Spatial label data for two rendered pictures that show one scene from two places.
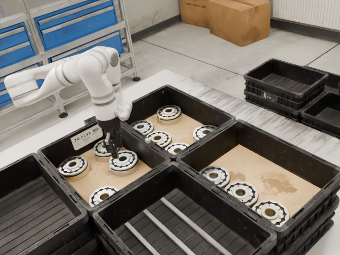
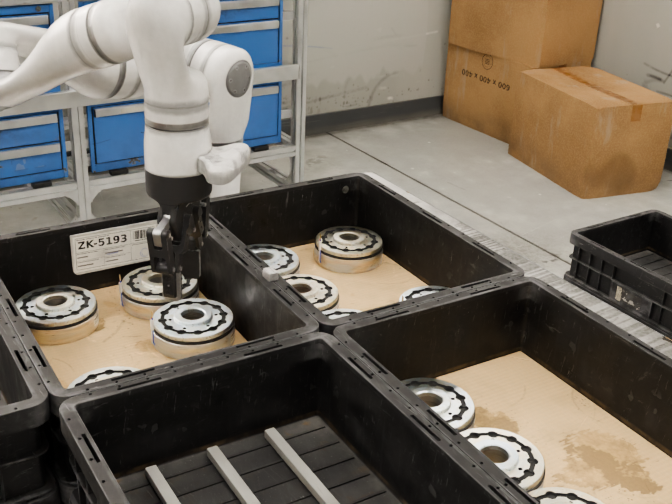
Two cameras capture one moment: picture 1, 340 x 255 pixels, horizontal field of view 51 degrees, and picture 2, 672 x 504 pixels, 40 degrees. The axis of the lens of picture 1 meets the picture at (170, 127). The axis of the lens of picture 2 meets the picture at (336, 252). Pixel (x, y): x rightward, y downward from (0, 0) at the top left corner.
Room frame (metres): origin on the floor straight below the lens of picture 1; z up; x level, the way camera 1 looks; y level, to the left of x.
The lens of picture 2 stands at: (-0.03, -0.04, 1.45)
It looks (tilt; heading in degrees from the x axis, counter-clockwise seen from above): 26 degrees down; 2
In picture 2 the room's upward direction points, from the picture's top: 3 degrees clockwise
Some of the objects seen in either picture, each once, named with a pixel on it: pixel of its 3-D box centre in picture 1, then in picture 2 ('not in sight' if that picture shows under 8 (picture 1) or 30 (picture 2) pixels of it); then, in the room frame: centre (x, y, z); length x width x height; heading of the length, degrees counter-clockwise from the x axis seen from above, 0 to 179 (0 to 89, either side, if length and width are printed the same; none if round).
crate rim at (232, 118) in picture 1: (170, 118); (346, 243); (1.11, -0.01, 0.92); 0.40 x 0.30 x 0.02; 34
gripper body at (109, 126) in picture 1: (110, 124); (179, 198); (0.95, 0.18, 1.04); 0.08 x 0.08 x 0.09
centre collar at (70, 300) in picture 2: (72, 164); (55, 301); (0.99, 0.36, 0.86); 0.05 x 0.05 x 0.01
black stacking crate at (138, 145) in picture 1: (104, 169); (135, 327); (0.94, 0.24, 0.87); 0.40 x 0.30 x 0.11; 34
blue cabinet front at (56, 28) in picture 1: (84, 37); (189, 78); (3.02, 0.61, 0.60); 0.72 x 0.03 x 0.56; 126
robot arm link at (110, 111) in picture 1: (111, 104); (193, 141); (0.94, 0.17, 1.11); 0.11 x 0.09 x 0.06; 80
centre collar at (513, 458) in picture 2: (240, 193); (494, 455); (0.74, -0.18, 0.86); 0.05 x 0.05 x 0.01
